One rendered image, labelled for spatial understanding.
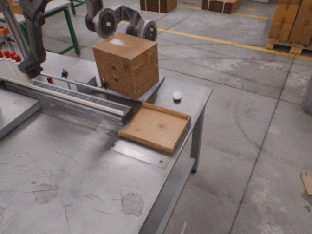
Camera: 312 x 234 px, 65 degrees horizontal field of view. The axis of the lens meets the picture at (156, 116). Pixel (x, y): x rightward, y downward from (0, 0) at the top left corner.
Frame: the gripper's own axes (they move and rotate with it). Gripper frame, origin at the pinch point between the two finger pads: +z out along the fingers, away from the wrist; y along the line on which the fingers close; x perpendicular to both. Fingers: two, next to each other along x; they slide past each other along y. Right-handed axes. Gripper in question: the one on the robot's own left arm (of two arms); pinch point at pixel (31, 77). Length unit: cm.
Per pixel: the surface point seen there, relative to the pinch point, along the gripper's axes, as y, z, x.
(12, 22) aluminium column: -13.2, -13.4, -29.1
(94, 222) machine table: 57, -47, 75
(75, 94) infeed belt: -1.5, -16.1, 29.0
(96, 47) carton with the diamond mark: -19.2, -40.1, 20.6
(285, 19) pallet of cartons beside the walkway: -293, -51, 141
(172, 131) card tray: 0, -52, 82
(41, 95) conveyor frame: 5.5, -0.7, 13.0
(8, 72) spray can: 2.6, 9.2, -14.3
